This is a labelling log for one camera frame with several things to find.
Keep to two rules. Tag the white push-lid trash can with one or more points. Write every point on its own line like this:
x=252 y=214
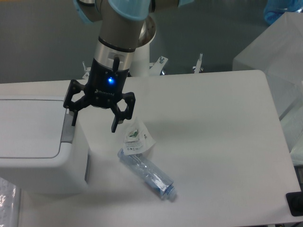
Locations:
x=41 y=149

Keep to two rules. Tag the translucent plastic storage box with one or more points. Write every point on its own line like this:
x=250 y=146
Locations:
x=278 y=52

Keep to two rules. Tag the clear plastic sheet bottom left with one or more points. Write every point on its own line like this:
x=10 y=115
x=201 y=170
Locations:
x=9 y=204

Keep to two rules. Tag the blue plastic bag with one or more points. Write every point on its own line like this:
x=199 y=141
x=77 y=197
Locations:
x=274 y=9

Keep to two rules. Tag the white plastic wrapper green print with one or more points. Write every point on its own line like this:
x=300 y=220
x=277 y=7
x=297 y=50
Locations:
x=137 y=138

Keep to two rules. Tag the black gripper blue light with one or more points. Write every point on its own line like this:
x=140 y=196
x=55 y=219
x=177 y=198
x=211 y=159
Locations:
x=103 y=89

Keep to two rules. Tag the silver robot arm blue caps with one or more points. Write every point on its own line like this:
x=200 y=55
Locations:
x=122 y=22

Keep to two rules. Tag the black device at table edge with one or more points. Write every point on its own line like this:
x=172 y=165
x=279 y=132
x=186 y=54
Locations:
x=295 y=203

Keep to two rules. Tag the clear crushed plastic bottle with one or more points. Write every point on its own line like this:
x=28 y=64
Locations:
x=155 y=178

